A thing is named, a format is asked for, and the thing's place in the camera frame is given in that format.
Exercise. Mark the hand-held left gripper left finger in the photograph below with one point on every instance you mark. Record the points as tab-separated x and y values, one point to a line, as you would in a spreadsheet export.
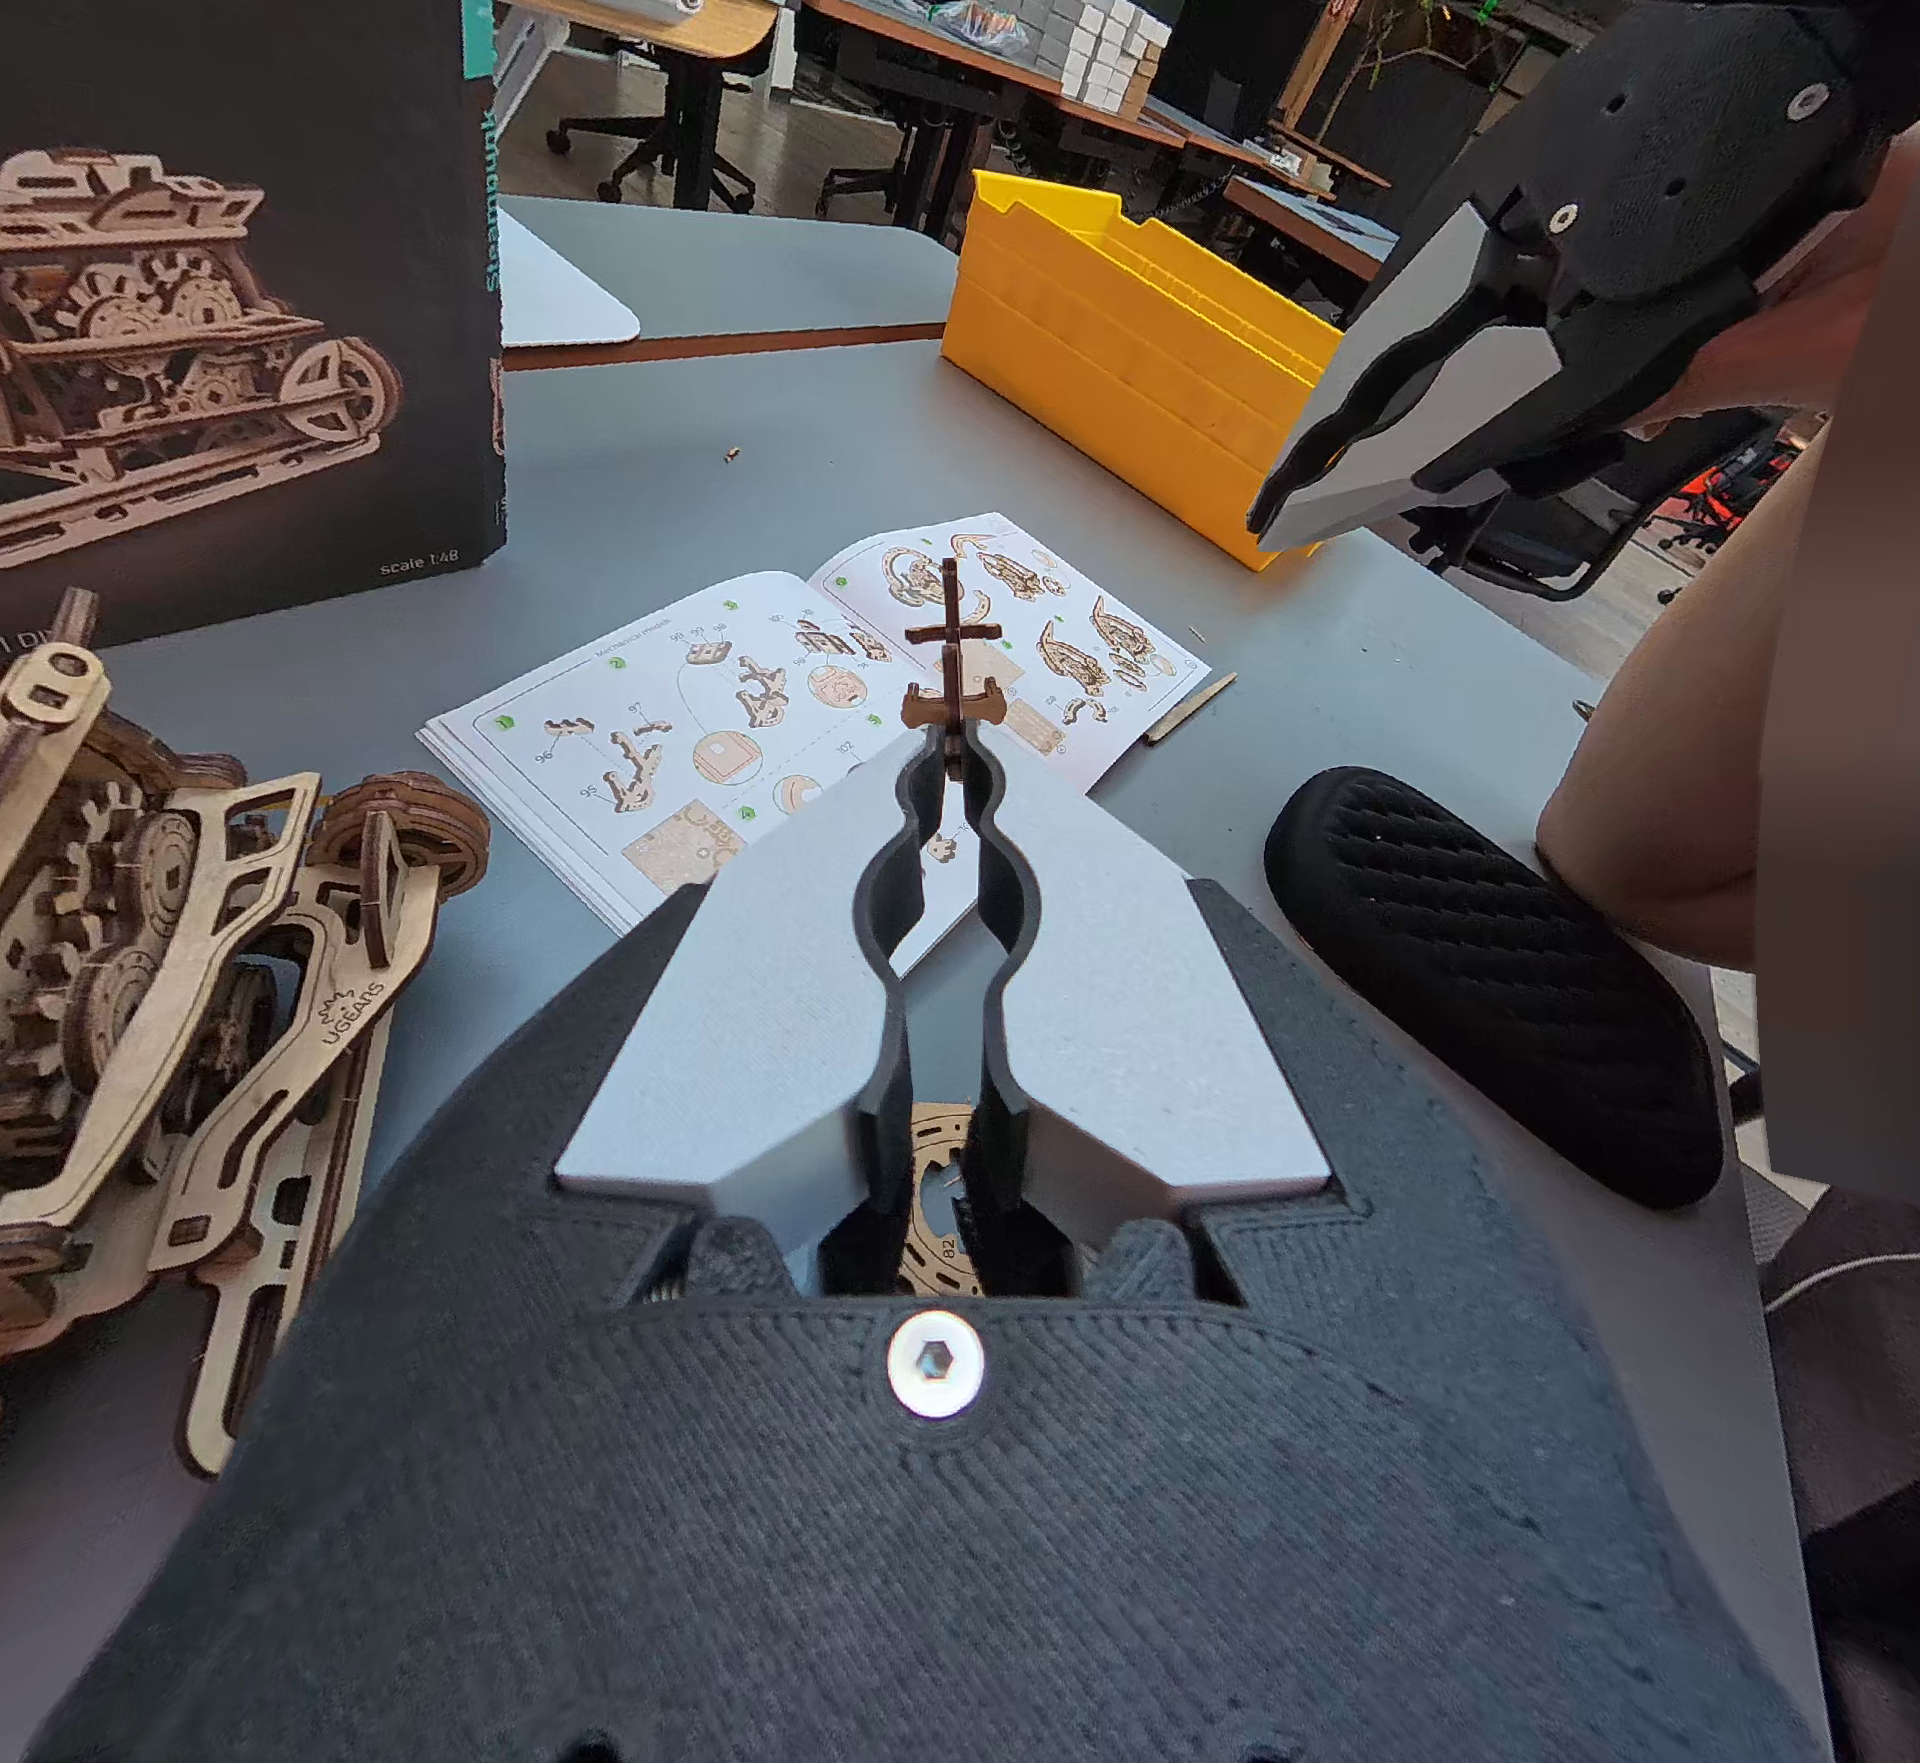
734	1044

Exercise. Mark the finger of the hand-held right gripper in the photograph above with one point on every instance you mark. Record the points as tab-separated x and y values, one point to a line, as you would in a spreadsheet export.
1397	309
1440	442

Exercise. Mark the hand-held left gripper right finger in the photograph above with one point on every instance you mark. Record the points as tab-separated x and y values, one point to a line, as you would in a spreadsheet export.
1139	1044

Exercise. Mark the small dark wooden model part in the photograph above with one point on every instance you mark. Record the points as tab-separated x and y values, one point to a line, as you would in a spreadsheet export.
950	654

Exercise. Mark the assembled wooden gear model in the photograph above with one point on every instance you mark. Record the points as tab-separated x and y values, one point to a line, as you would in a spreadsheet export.
224	894

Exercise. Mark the person's right forearm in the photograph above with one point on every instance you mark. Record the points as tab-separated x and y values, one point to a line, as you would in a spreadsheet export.
1664	774

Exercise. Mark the plywood parts sheet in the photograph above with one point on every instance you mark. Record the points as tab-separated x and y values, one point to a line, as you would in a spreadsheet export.
945	1178

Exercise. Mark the black model kit box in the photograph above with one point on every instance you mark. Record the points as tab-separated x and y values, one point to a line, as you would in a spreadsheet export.
224	70

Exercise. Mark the person's right hand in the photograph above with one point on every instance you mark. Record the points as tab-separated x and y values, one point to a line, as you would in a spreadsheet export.
1838	294

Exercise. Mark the black office chair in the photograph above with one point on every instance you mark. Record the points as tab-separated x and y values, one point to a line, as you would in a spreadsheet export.
1529	526
660	135

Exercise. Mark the yellow plastic bin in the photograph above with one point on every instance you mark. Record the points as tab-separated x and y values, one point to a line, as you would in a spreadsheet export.
1109	353

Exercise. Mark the white instruction booklet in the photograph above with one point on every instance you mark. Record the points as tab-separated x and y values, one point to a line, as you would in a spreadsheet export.
704	743

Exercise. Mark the thin wooden stick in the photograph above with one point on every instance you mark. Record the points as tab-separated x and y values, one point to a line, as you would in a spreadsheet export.
1188	710

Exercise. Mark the black mesh armrest pad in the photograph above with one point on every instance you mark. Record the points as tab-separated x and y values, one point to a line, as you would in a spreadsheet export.
1485	983

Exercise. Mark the stack of white boxes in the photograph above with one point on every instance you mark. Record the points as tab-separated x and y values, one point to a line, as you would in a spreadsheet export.
1073	23

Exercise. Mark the background wooden edge desk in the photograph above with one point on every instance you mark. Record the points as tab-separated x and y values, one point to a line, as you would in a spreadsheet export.
899	31

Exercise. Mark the wooden document stand white base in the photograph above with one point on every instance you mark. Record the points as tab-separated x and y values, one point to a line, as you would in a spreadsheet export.
563	294

